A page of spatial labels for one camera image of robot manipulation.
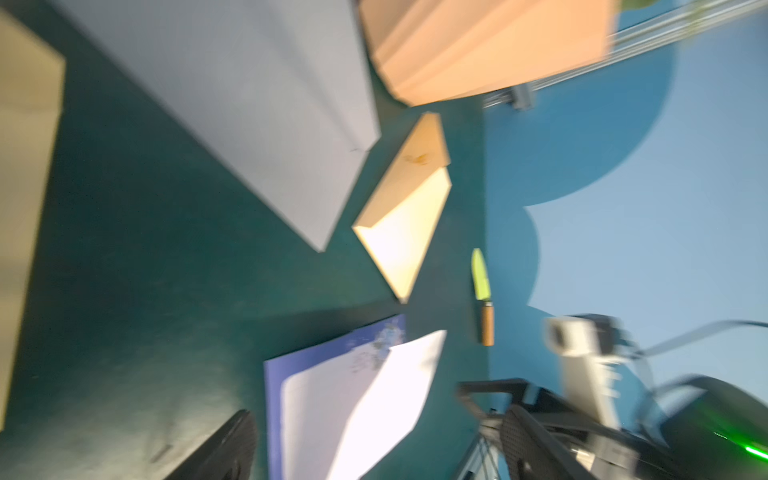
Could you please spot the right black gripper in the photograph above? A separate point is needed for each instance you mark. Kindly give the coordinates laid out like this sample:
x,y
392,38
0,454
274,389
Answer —
x,y
605,452

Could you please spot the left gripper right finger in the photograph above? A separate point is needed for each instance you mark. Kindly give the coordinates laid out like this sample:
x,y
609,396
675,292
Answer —
x,y
531,452

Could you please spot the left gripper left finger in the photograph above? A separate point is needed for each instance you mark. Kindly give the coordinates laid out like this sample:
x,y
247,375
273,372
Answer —
x,y
228,454

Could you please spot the blue floral letter paper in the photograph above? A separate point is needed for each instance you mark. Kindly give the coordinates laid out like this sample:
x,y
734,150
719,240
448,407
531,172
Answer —
x,y
334,410

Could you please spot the small yellow envelope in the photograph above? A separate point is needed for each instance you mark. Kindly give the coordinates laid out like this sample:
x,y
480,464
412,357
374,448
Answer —
x,y
398,222

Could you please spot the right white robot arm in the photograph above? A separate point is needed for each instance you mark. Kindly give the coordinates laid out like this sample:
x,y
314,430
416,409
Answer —
x,y
721,434

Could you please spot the grey envelope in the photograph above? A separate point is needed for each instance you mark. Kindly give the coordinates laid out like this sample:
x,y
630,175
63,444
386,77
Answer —
x,y
278,91

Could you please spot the large yellow envelope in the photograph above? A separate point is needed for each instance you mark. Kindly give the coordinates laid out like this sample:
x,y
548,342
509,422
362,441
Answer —
x,y
32,88

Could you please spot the green toy shovel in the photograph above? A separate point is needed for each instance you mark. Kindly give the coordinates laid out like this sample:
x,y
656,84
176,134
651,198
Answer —
x,y
483,296

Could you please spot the peach flower pot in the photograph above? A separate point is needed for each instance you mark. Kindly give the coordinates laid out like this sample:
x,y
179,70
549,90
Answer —
x,y
429,51

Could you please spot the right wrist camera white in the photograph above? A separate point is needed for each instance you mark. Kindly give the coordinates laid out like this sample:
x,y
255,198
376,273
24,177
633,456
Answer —
x,y
587,345

